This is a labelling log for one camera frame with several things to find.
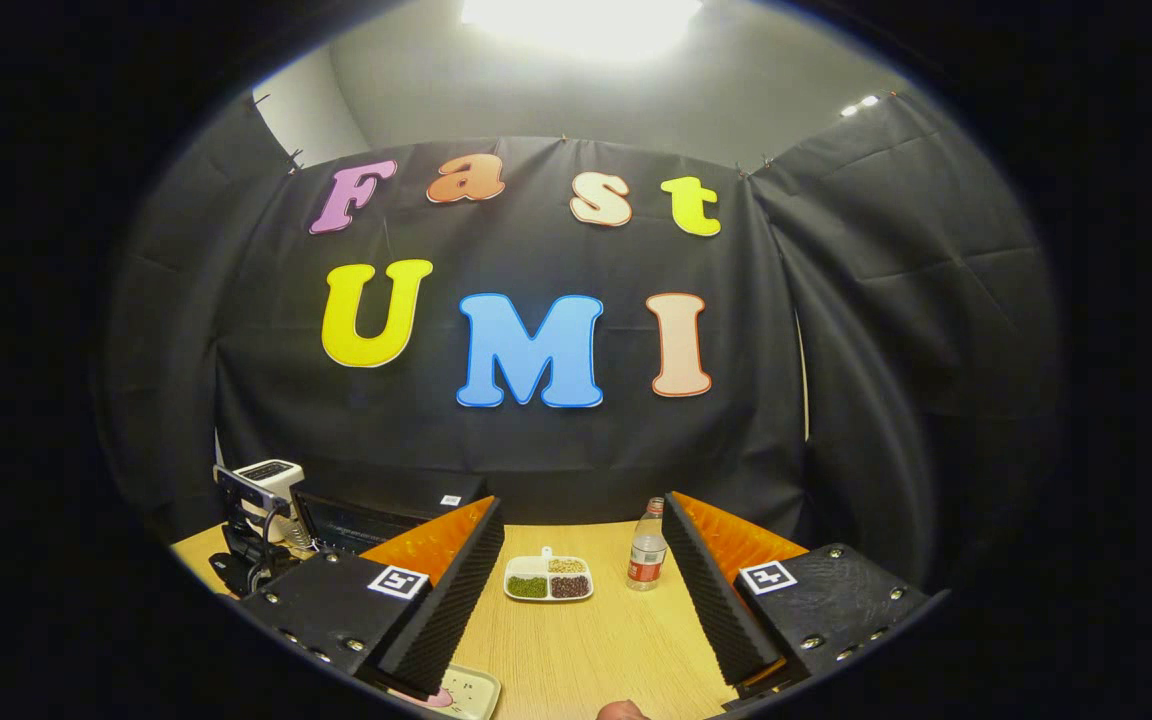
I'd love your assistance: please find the black electric oven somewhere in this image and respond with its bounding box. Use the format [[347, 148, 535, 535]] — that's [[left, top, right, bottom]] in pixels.
[[291, 478, 489, 558]]

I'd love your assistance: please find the black backdrop cloth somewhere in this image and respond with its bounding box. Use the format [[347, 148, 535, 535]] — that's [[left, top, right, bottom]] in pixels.
[[96, 90, 1067, 591]]

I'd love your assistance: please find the large ceiling light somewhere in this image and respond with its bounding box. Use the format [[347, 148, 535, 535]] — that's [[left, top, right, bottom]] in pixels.
[[461, 0, 705, 61]]

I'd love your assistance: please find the clear plastic water bottle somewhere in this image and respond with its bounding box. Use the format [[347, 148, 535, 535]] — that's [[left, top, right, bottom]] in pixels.
[[626, 497, 668, 592]]

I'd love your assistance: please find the white toaster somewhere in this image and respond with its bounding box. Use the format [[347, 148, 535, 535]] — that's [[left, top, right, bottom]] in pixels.
[[236, 460, 313, 547]]

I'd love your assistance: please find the cream square plate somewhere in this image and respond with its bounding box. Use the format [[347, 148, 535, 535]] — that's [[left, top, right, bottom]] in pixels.
[[391, 665, 502, 720]]

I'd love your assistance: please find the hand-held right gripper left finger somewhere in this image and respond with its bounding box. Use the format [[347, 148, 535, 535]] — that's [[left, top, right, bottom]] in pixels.
[[231, 495, 505, 701]]

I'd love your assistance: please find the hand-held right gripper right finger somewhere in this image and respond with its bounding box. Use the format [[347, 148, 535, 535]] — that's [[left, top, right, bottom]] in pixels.
[[662, 491, 947, 713]]

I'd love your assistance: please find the white divided dish of beans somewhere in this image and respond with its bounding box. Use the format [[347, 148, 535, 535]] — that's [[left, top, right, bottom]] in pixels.
[[503, 547, 595, 602]]

